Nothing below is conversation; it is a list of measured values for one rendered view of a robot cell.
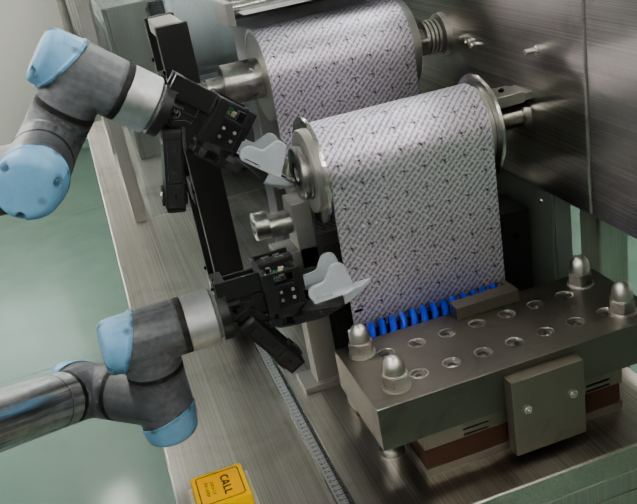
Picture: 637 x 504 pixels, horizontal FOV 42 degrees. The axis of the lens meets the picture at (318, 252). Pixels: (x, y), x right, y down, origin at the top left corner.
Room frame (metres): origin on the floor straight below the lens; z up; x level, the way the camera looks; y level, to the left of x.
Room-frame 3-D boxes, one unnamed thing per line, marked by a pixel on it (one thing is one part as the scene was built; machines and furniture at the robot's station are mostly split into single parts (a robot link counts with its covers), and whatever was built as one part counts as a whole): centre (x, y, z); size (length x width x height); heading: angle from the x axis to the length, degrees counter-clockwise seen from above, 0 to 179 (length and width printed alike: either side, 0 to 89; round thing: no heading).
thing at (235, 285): (1.00, 0.09, 1.12); 0.12 x 0.08 x 0.09; 103
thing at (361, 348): (0.96, -0.03, 1.05); 0.04 x 0.04 x 0.04
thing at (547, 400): (0.86, -0.25, 0.96); 0.10 x 0.03 x 0.11; 103
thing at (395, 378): (0.87, -0.06, 1.05); 0.04 x 0.04 x 0.04
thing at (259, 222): (1.10, 0.07, 1.18); 0.04 x 0.02 x 0.04; 13
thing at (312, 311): (0.99, 0.02, 1.09); 0.09 x 0.05 x 0.02; 102
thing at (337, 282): (1.01, -0.02, 1.12); 0.09 x 0.03 x 0.06; 102
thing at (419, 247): (1.05, -0.15, 1.11); 0.23 x 0.01 x 0.18; 103
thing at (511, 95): (1.15, -0.30, 1.28); 0.06 x 0.05 x 0.02; 103
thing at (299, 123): (1.08, -0.01, 1.25); 0.15 x 0.01 x 0.15; 13
